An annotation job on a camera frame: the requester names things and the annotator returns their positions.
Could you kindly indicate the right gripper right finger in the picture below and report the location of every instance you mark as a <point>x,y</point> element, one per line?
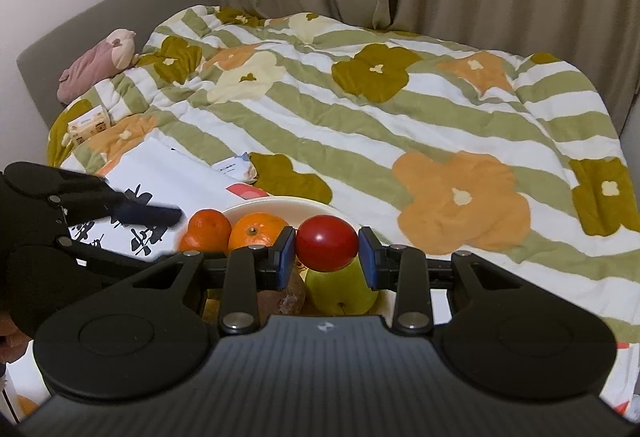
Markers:
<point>401,269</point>

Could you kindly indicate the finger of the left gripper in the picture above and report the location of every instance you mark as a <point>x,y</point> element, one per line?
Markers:
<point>82,207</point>
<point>84,265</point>

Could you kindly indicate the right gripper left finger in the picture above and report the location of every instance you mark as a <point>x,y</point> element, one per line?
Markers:
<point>252,269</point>

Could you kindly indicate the orange mandarin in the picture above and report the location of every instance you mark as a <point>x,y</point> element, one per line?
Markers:
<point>257,228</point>

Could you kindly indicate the small orange tangerine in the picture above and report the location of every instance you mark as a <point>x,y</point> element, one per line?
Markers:
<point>207,231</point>

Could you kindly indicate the small green apple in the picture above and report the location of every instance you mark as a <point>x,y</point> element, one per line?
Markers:
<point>344,292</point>

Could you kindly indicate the red cherry tomato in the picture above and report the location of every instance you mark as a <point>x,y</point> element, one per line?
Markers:
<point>326,243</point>

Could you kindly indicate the brown kiwi fruit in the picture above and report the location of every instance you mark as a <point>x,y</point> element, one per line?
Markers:
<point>288,302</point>

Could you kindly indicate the person's left hand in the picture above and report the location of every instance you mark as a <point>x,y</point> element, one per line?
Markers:
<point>14,342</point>

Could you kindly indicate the white printed tablecloth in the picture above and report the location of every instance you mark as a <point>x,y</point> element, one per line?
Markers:
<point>155,174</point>

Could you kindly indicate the cream duck plate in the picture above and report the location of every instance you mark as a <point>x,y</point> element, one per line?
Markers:
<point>295,210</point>

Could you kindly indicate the floral striped quilt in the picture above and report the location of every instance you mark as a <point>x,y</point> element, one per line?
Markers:
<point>428,142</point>

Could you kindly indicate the pink plush toy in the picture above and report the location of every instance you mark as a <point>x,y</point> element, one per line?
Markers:
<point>106,59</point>

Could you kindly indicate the grey headboard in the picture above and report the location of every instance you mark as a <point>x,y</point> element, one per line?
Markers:
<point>42,63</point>

